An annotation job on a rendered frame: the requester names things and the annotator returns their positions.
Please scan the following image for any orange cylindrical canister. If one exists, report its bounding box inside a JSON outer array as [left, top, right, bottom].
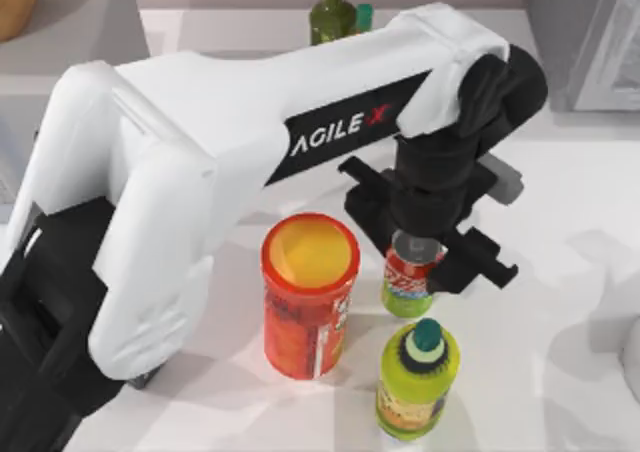
[[261, 212, 362, 380]]

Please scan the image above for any small green bottle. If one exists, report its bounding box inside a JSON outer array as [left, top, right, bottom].
[[355, 3, 377, 37]]

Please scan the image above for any olive green glass bottle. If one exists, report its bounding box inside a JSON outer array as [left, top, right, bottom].
[[308, 0, 360, 48]]

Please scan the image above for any red and green can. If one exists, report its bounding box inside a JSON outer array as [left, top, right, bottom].
[[381, 229, 449, 319]]

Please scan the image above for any wooden basket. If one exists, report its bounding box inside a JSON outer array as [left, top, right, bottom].
[[0, 0, 47, 44]]

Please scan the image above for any yellow-green bottle with teal cap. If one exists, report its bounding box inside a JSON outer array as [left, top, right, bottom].
[[375, 317, 462, 443]]

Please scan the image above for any pale grey cabinet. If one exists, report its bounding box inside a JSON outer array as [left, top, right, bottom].
[[518, 0, 640, 114]]

